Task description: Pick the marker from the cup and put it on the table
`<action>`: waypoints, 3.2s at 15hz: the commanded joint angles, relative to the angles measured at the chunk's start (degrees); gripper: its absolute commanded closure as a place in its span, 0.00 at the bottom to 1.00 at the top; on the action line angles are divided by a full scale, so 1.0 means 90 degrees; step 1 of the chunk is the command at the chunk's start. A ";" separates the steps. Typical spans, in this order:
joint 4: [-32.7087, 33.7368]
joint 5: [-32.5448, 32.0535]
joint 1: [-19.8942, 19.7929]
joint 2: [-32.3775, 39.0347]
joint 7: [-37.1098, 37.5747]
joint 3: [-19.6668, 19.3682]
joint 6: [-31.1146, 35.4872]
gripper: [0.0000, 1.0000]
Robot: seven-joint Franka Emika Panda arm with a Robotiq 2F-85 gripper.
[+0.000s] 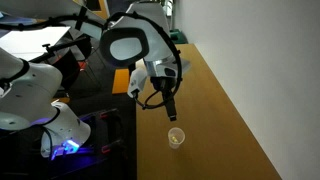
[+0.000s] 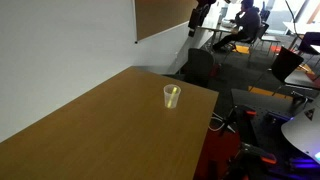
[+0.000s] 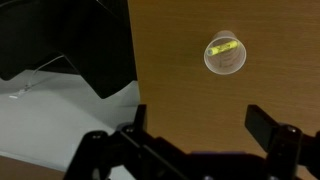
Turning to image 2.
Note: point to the dark grey table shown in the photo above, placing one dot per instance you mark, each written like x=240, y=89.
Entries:
x=300, y=79

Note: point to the dark chair back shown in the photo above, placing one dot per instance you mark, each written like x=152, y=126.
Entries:
x=310, y=41

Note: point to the blue office chair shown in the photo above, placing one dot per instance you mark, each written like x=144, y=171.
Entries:
x=265, y=13

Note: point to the seated person in dark clothes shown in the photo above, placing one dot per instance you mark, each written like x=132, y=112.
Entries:
x=250, y=21

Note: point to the black padded office chair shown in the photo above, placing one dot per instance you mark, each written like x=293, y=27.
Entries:
x=200, y=65

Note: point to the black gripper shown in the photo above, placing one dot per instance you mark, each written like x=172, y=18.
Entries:
x=200, y=16

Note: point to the grey office desk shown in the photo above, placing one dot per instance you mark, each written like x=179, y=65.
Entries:
x=216, y=28

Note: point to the brown wall pinboard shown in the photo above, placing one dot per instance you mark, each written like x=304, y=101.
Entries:
x=160, y=16

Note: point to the white office table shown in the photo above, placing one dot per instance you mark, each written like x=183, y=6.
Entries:
x=300, y=27

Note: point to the clear plastic cup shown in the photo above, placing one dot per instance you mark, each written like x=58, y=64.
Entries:
x=177, y=100

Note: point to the black tilted chair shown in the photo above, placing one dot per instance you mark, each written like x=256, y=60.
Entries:
x=286, y=63

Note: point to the black stand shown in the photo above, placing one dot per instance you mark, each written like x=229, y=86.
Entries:
x=298, y=98

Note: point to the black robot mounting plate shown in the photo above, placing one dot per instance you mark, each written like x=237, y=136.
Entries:
x=266, y=100

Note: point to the black chair with metal legs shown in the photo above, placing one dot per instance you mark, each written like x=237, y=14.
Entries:
x=261, y=31

